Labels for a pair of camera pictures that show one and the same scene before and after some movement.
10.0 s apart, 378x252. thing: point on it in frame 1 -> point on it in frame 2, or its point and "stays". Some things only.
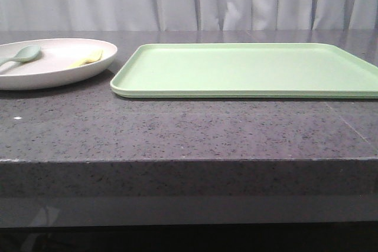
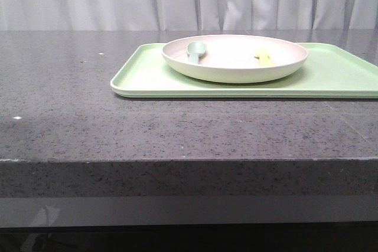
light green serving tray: x=271 y=71 stays
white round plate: x=60 y=63 -> x=230 y=58
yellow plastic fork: x=94 y=56 -> x=264 y=58
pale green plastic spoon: x=27 y=53 -> x=194 y=48
